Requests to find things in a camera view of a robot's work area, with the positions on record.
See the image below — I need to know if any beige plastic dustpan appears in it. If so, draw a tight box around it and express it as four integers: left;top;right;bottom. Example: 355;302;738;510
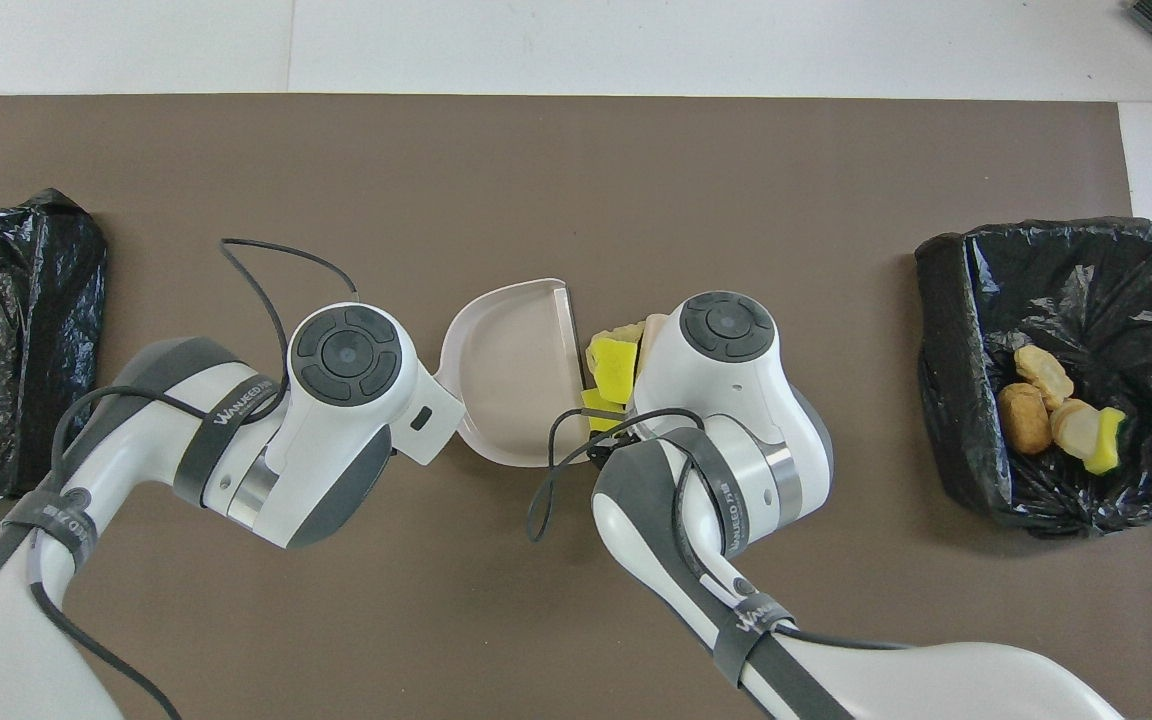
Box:
436;278;577;468

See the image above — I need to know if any brown bread shaped foam piece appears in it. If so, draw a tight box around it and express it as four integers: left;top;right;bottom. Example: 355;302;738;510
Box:
997;383;1053;457

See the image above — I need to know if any yellowish beige foam chunk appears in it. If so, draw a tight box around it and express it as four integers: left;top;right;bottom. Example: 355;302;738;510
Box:
1014;345;1075;409

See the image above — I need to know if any pale beige foam chunk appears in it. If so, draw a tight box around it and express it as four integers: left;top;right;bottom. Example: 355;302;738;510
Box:
1050;398;1102;461

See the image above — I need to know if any yellow sponge wedge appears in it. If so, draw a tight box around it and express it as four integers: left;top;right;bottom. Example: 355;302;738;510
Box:
1084;407;1128;476

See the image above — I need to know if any black bag lined bin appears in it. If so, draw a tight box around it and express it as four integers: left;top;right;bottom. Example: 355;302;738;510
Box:
0;188;108;502
914;217;1152;538

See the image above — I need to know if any brown table mat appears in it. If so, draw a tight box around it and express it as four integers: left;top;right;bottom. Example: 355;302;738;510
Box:
0;95;1152;720

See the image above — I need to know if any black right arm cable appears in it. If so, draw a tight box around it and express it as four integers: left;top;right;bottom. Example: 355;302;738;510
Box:
526;407;912;651

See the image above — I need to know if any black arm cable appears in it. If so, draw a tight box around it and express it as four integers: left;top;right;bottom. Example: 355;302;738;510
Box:
526;407;912;651
26;238;360;720

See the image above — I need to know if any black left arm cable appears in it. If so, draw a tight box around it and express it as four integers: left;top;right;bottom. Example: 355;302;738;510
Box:
26;238;360;720

